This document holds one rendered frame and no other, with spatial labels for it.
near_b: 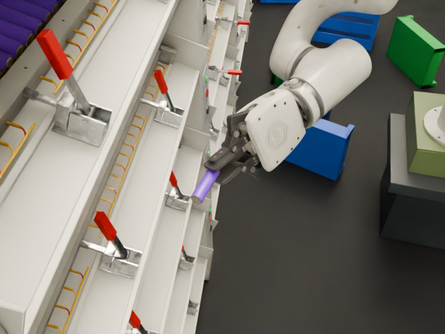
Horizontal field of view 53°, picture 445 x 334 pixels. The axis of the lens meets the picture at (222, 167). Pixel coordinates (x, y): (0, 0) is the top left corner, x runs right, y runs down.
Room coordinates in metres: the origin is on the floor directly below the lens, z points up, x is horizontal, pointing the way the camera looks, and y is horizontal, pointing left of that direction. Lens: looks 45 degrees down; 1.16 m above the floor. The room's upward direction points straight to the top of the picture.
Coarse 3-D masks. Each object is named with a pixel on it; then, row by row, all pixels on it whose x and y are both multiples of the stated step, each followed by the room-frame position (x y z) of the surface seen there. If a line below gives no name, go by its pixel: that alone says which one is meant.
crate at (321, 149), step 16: (320, 128) 1.17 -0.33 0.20; (336, 128) 1.17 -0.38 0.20; (352, 128) 1.17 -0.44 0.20; (304, 144) 1.19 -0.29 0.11; (320, 144) 1.16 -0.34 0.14; (336, 144) 1.13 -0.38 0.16; (288, 160) 1.21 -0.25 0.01; (304, 160) 1.18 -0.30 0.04; (320, 160) 1.15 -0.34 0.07; (336, 160) 1.12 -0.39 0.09; (336, 176) 1.11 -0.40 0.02
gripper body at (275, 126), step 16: (272, 96) 0.57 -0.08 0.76; (288, 96) 0.57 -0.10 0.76; (256, 112) 0.53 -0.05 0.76; (272, 112) 0.54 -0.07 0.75; (288, 112) 0.55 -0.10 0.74; (304, 112) 0.56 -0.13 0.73; (240, 128) 0.53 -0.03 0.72; (256, 128) 0.51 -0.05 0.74; (272, 128) 0.53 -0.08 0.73; (288, 128) 0.54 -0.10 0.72; (304, 128) 0.56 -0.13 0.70; (256, 144) 0.50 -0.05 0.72; (272, 144) 0.52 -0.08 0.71; (288, 144) 0.53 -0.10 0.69; (272, 160) 0.50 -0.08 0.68
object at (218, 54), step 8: (224, 0) 1.41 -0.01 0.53; (232, 0) 1.40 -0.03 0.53; (224, 8) 1.36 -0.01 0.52; (232, 8) 1.38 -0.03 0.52; (224, 16) 1.31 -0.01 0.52; (232, 16) 1.33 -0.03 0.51; (224, 32) 1.22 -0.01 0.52; (216, 40) 1.16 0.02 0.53; (224, 40) 1.18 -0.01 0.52; (216, 48) 1.12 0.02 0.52; (224, 48) 1.13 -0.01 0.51; (208, 56) 1.07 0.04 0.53; (216, 56) 1.08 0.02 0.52; (216, 64) 1.04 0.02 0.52; (216, 80) 0.97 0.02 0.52; (216, 88) 0.94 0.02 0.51
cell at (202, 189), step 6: (210, 174) 0.46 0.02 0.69; (216, 174) 0.47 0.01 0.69; (204, 180) 0.45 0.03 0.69; (210, 180) 0.46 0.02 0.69; (198, 186) 0.44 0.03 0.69; (204, 186) 0.44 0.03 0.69; (210, 186) 0.45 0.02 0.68; (198, 192) 0.43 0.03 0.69; (204, 192) 0.43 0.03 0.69; (192, 198) 0.43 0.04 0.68; (198, 198) 0.42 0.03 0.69; (204, 198) 0.43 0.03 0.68
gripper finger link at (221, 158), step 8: (232, 136) 0.51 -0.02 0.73; (224, 144) 0.51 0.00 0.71; (216, 152) 0.50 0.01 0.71; (224, 152) 0.49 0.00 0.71; (232, 152) 0.50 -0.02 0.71; (208, 160) 0.49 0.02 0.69; (216, 160) 0.48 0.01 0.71; (224, 160) 0.48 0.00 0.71; (208, 168) 0.48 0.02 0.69; (216, 168) 0.46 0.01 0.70
